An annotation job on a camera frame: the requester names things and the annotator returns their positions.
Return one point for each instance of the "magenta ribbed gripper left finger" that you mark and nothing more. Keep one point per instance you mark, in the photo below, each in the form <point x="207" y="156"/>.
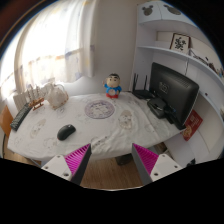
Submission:
<point x="70" y="167"/>

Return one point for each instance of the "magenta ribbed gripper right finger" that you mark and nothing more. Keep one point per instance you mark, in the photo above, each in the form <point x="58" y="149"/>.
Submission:
<point x="152" y="167"/>

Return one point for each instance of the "black computer mouse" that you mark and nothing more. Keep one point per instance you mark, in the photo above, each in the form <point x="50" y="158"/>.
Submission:
<point x="65" y="132"/>

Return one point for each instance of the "round purple mouse pad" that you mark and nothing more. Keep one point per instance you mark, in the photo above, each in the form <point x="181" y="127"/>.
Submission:
<point x="99" y="109"/>

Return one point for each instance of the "white patterned tablecloth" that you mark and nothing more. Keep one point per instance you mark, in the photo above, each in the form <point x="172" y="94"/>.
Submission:
<point x="131" y="123"/>

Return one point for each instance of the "black box device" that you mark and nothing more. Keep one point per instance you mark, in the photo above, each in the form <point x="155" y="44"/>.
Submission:
<point x="157" y="106"/>

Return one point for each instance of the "red booklet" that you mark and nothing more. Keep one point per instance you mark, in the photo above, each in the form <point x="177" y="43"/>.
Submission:
<point x="192" y="124"/>

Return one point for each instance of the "white ceramic teapot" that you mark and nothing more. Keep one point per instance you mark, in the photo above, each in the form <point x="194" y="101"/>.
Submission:
<point x="55" y="94"/>

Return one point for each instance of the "black keyboard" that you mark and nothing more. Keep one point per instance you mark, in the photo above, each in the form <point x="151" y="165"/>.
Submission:
<point x="17" y="121"/>

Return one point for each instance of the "black wifi router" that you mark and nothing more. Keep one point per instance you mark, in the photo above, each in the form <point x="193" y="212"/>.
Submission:
<point x="141" y="94"/>

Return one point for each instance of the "wooden model sailing ship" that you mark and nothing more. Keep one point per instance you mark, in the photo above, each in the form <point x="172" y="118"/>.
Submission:
<point x="36" y="98"/>

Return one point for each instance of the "black computer monitor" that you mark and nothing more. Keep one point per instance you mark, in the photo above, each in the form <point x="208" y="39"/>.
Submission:
<point x="176" y="90"/>

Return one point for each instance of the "wooden chair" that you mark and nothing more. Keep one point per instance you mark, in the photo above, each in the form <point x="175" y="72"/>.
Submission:
<point x="5" y="121"/>

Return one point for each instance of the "cartoon boy figurine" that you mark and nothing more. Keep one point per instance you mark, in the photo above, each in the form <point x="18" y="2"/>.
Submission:
<point x="112" y="86"/>

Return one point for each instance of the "white sheer curtain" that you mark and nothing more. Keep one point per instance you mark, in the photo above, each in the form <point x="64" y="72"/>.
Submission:
<point x="56" y="44"/>

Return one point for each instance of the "framed floral picture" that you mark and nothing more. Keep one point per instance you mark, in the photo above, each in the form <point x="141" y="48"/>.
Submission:
<point x="180" y="43"/>

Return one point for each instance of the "white shelf unit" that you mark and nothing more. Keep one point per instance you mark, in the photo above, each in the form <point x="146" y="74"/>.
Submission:
<point x="175" y="61"/>

